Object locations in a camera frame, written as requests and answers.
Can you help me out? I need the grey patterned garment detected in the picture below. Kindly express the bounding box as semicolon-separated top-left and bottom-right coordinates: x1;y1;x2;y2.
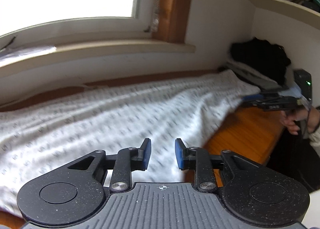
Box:
1;70;260;215

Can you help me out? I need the pile of dark clothes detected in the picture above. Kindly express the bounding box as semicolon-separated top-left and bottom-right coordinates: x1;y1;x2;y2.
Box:
218;38;291;92

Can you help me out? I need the person's right hand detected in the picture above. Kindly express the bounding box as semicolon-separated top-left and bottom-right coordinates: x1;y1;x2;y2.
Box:
280;106;319;135

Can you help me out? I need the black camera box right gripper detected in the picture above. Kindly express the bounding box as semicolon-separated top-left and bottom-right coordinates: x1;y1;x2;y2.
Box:
293;68;312;103

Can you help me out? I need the white wall shelf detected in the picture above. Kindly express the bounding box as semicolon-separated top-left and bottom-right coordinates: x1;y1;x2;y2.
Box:
249;0;320;29

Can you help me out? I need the white window frame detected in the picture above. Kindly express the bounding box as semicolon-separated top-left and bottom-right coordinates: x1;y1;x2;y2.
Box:
1;0;195;77

